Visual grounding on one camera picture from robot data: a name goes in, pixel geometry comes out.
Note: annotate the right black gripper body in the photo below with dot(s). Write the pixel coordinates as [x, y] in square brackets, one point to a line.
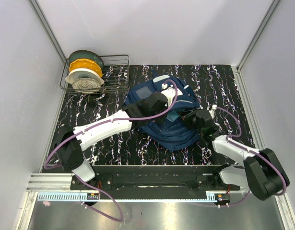
[190, 120]

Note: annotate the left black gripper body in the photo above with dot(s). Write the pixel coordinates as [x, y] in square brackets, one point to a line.
[160, 119]

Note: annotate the navy blue student backpack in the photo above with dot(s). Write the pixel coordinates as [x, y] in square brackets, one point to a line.
[171, 135]

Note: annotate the small blue wallet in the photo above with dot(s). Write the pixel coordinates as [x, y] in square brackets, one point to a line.
[172, 116]

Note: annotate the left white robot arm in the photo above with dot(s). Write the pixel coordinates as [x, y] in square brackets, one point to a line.
[72, 142]

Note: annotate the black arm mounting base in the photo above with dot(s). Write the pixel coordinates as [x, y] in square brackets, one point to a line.
[153, 194]

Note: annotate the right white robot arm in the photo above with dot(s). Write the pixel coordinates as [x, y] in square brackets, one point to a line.
[259, 171]

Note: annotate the grey patterned plate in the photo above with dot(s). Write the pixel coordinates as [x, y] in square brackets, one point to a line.
[86, 85]

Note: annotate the dark green plate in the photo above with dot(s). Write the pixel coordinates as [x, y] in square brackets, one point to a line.
[88, 55]

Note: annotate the yellow plate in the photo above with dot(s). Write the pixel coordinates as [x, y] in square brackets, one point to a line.
[84, 63]

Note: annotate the white plate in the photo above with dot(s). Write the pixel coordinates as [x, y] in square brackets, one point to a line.
[82, 73]

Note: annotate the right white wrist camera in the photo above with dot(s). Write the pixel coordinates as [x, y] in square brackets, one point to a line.
[212, 109]

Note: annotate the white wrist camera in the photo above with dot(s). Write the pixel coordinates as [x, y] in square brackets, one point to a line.
[212, 109]
[169, 92]

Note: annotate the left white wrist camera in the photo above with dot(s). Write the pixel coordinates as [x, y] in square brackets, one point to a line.
[169, 92]

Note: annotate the black wire dish rack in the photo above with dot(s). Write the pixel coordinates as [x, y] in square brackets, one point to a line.
[115, 76]

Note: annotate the aluminium front rail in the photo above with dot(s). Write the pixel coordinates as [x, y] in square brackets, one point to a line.
[37, 182]

